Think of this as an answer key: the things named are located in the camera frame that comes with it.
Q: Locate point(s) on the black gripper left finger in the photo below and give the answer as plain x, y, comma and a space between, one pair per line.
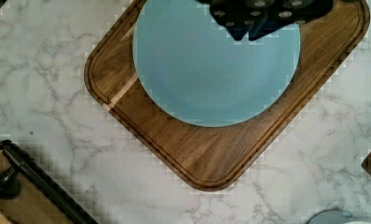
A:
237, 16

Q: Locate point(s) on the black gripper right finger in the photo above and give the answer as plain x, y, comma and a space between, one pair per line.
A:
269, 16

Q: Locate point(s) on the wooden cutting board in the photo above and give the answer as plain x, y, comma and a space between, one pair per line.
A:
211, 159

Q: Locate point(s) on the wooden drawer box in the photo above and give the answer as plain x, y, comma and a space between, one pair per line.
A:
21, 202

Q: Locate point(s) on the blue white ceramic mug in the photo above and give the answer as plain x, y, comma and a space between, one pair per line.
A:
337, 217

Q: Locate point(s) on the light blue round plate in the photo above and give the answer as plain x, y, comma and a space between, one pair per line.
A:
194, 71

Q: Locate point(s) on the black drawer handle bar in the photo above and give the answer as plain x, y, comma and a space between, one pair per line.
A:
21, 162

